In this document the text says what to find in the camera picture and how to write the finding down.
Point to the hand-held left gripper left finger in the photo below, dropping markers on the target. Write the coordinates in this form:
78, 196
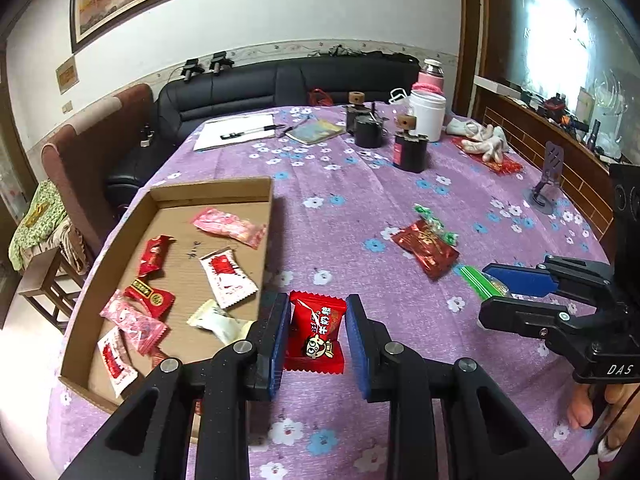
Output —
277, 345

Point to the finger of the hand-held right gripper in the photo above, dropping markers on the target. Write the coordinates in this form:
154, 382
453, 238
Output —
520, 280
525, 317

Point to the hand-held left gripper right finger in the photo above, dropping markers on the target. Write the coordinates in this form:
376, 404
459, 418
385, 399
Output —
357, 345

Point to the small red cartoon snack packet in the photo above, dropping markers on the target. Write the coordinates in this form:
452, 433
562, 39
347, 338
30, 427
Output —
315, 330

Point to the green striped clear snack packet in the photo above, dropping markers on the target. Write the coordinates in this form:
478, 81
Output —
475, 280

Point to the cream white snack packet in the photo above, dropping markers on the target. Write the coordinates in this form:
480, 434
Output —
217, 320

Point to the white and red snack packet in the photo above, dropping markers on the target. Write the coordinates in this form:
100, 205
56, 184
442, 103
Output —
116, 365
227, 277

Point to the pink cartoon snack packet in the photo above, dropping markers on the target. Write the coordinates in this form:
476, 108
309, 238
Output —
132, 325
230, 225

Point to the red snack packet yellow label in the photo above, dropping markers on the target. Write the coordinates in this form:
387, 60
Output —
150, 299

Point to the shallow cardboard box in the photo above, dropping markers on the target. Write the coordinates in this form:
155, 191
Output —
185, 230

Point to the red cartoon figure snack packet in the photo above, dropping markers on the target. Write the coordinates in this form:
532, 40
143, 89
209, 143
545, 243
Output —
155, 255

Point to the person's right hand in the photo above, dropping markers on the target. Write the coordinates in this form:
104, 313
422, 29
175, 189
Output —
582, 407

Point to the dark red foil snack packet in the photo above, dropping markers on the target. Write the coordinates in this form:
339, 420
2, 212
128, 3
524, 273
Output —
157, 357
425, 250

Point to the green wrapped candy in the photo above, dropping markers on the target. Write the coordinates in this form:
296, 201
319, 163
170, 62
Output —
432, 220

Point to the flat red packet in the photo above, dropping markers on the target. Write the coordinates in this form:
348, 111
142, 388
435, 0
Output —
505, 165

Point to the dark perforated phone stand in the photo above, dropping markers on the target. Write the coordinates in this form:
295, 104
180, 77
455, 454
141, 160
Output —
552, 160

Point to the purple floral tablecloth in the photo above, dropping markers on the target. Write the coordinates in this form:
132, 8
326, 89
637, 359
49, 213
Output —
350, 220

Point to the white gloves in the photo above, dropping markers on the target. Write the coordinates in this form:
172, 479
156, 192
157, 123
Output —
485, 142

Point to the black grinder with wooden knob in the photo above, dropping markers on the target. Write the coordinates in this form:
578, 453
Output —
367, 132
410, 152

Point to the wooden sideboard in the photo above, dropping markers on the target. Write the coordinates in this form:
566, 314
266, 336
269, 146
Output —
505, 110

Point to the white jar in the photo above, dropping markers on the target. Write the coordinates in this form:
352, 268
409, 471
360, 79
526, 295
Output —
427, 117

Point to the clear plastic container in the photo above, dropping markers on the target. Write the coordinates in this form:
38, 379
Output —
610, 105

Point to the black pen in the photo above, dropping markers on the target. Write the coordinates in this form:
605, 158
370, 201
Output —
245, 133

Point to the yellow green notebook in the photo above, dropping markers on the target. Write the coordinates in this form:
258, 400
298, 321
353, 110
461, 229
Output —
315, 132

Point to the pink thermos flask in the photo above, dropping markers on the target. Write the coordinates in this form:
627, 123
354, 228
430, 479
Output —
431, 80

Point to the white paper sheets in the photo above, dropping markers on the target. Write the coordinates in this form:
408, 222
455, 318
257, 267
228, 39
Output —
215, 135

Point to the wooden stool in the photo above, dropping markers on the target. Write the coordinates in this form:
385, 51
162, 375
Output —
40, 270

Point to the red plastic bag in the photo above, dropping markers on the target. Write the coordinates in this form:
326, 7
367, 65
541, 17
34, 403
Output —
320, 96

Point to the brown armchair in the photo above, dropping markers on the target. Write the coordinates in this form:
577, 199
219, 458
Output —
95, 160

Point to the black leather sofa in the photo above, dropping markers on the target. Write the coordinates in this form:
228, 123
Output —
225, 90

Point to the green floral cushion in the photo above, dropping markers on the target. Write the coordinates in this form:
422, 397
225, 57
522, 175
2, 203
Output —
37, 215

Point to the black clamp tool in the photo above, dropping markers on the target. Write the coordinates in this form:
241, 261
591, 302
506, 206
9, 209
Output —
191, 69
220, 62

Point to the wall switch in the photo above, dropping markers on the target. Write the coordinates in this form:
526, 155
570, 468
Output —
67, 107

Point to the yellow wall plaque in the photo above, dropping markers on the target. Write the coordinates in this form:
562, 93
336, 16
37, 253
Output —
66, 75

